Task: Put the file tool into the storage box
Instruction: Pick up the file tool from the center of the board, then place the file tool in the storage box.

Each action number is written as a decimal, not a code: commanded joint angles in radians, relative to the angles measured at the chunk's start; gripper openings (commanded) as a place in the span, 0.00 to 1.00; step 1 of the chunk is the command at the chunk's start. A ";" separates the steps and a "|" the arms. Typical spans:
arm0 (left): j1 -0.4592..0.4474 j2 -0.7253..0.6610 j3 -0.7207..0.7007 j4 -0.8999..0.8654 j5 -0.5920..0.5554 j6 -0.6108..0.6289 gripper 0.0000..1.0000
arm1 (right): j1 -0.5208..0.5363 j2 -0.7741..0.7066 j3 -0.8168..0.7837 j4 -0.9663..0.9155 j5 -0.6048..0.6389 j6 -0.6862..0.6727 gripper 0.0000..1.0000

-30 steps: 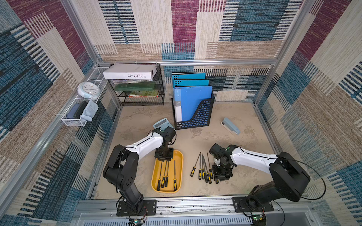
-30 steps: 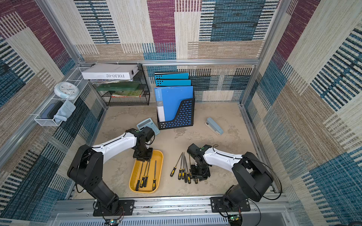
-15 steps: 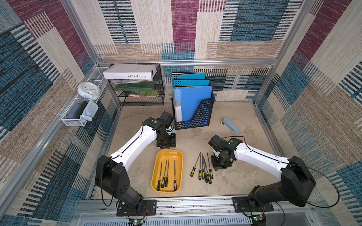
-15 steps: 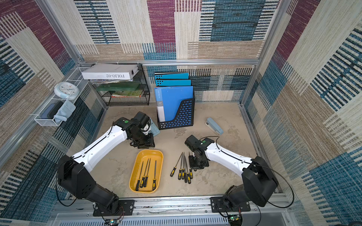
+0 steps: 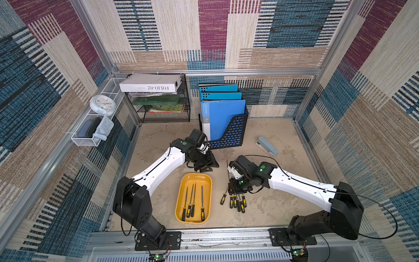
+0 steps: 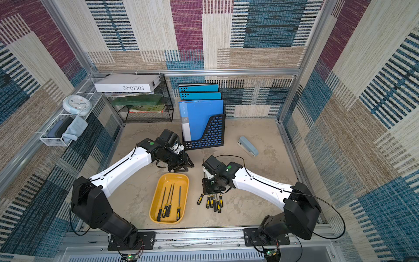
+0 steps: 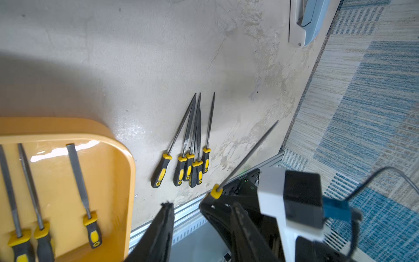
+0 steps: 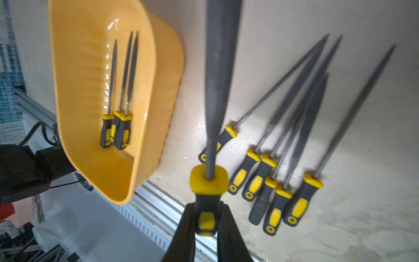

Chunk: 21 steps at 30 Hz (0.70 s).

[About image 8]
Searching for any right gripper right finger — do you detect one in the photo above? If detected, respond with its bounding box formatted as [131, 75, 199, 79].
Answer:
[217, 202, 253, 262]

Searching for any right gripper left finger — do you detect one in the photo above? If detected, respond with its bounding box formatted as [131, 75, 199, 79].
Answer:
[161, 203, 196, 262]

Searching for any file tool diagonal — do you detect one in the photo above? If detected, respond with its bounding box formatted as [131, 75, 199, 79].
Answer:
[111, 32, 133, 145]

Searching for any file tool horizontal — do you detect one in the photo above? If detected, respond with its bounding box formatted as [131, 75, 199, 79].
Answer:
[100, 40, 117, 148]

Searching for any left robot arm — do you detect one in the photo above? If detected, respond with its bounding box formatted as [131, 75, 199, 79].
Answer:
[1, 121, 76, 205]

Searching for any yellow plastic storage tray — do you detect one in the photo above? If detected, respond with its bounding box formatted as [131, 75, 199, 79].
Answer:
[48, 1, 184, 205]

